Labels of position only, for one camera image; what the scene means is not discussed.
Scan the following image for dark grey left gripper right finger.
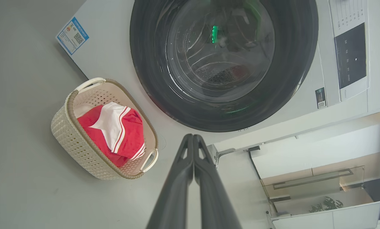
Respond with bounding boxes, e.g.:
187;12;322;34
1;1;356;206
193;134;243;229

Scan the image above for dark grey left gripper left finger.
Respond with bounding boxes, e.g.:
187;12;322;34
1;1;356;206
146;133;194;229

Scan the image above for red and white garment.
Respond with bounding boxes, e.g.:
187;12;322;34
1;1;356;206
77;101;146;168

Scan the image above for black round glass washer door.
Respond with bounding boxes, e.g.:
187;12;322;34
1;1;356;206
129;0;319;133

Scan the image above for cream perforated laundry basket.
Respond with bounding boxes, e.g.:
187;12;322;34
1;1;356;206
51;77;159;180

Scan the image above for white front-load washing machine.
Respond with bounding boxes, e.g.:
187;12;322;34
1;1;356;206
55;0;380;154

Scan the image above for metal partition leg with caster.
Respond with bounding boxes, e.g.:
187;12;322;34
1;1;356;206
213;146;261;170

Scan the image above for green potted plant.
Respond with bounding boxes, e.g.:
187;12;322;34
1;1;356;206
307;196;344;214

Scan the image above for white rolling partition panel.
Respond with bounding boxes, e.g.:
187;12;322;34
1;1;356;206
249;122;380;179

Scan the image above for white low partition board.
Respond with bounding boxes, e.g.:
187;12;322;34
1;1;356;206
266;201;380;229

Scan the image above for blue energy label sticker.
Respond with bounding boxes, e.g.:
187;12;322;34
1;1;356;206
55;17;90;56

